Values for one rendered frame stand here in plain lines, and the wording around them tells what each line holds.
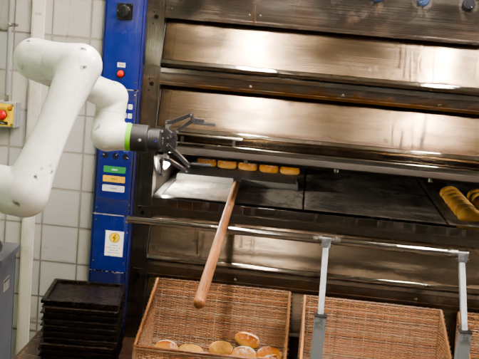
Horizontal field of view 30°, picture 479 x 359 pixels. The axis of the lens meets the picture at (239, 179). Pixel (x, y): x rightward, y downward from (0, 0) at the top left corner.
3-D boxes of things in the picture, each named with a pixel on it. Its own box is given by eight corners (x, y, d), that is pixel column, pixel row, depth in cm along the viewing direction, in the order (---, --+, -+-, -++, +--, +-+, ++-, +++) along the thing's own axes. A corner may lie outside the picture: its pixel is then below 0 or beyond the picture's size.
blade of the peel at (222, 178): (297, 190, 397) (298, 184, 397) (176, 179, 399) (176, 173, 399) (296, 177, 433) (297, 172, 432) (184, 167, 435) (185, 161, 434)
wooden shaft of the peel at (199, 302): (204, 310, 221) (204, 299, 221) (192, 309, 221) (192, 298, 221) (239, 188, 390) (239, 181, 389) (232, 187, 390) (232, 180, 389)
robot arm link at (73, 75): (21, 209, 228) (96, 35, 245) (-27, 199, 235) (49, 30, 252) (47, 229, 239) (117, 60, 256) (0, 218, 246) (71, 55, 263)
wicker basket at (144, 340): (150, 340, 364) (155, 275, 360) (286, 355, 361) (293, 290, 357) (127, 386, 317) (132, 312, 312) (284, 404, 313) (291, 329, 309)
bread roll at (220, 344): (235, 355, 348) (230, 359, 352) (232, 338, 351) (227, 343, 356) (211, 356, 344) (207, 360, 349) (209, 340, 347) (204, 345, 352)
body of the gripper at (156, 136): (152, 125, 298) (179, 127, 297) (150, 149, 299) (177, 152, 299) (148, 127, 290) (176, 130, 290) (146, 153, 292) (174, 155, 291)
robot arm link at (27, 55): (35, 75, 250) (45, 33, 251) (0, 70, 255) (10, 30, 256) (71, 92, 266) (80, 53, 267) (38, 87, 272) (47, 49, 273)
